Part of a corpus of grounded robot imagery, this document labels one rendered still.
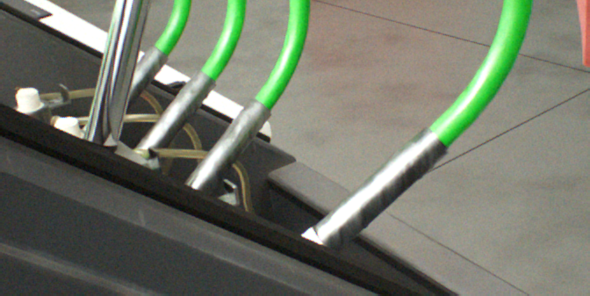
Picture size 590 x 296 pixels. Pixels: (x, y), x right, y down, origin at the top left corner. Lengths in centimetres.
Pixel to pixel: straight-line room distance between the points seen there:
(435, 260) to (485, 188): 209
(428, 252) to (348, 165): 227
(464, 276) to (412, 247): 6
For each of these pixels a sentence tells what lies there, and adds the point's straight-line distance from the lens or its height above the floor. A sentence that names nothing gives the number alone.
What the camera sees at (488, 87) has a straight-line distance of 56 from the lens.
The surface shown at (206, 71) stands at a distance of 82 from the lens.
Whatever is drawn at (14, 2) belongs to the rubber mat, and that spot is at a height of 98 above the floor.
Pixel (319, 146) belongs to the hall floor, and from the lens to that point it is 331.
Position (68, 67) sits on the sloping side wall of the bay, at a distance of 95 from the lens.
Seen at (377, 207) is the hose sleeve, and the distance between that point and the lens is 57.
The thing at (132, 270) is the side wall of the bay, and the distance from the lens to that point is 24.
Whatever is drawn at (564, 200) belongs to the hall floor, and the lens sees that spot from 291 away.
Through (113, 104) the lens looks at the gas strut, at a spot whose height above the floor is 133.
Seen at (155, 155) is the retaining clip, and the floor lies 112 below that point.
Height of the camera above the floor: 142
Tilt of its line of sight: 24 degrees down
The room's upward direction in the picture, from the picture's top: 9 degrees counter-clockwise
